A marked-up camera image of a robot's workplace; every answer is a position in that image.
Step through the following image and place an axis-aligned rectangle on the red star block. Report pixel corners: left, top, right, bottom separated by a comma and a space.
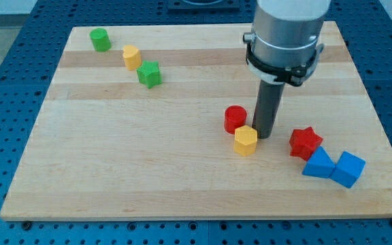
289, 127, 323, 161

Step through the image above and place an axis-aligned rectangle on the blue triangle block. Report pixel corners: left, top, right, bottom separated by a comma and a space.
302, 146, 336, 178

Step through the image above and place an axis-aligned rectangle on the red cylinder block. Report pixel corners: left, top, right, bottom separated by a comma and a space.
224, 105, 247, 134

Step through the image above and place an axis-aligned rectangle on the wooden board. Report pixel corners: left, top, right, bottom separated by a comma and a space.
0, 22, 392, 221

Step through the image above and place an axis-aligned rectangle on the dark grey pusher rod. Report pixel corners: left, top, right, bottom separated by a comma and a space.
252, 81, 284, 139

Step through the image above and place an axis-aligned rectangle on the green cylinder block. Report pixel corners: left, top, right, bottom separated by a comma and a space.
89, 28, 112, 52

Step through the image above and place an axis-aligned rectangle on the green star block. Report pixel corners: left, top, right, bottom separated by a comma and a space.
136, 61, 162, 89

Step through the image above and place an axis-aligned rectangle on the blue cube block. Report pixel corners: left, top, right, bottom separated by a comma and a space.
329, 151, 366, 189

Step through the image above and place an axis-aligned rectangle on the yellow hexagon block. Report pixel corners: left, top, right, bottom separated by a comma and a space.
233, 125, 258, 157

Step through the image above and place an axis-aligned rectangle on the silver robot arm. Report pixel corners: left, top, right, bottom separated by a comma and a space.
243, 0, 330, 86

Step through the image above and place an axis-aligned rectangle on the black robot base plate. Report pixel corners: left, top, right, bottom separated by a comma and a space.
167, 0, 240, 12

